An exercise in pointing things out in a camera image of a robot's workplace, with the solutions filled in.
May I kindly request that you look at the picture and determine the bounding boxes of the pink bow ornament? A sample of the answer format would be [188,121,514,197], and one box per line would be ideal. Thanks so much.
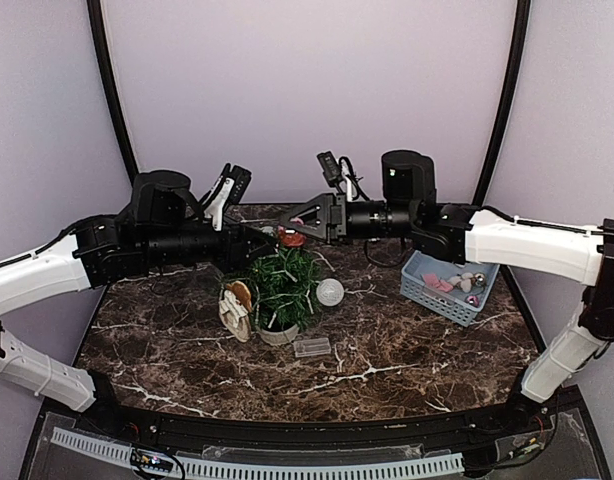
[422,273,455,293]

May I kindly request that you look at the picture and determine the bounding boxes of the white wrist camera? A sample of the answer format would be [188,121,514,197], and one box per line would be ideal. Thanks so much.
[316,151,361,201]
[202,163,252,231]

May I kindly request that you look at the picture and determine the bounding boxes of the white cable duct strip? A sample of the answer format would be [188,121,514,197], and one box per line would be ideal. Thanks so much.
[50,427,464,479]

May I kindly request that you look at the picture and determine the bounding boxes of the small green christmas tree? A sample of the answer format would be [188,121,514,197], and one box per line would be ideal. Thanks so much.
[245,247,321,332]

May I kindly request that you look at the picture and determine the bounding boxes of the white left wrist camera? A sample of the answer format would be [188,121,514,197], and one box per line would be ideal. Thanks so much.
[202,163,252,231]

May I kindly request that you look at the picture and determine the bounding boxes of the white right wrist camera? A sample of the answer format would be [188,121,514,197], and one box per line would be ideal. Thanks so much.
[316,151,361,201]

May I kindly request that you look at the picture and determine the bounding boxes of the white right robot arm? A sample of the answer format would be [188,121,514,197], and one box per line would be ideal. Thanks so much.
[279,150,614,434]

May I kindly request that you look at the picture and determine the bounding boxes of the clear string light garland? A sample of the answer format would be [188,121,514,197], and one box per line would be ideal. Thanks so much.
[218,227,344,347]

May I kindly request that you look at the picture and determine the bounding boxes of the blue plastic basket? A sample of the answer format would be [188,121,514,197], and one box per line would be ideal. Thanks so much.
[400,252,499,327]

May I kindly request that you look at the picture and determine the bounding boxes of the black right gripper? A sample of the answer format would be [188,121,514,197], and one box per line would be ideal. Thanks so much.
[281,191,418,245]

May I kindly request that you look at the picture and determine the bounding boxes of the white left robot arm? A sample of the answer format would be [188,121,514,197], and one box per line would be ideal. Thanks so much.
[0,164,277,436]

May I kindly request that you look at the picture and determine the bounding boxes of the white tree pot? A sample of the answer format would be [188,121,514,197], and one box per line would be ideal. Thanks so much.
[258,325,300,346]

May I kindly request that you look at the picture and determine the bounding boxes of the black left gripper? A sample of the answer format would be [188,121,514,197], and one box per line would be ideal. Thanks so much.
[142,213,276,274]

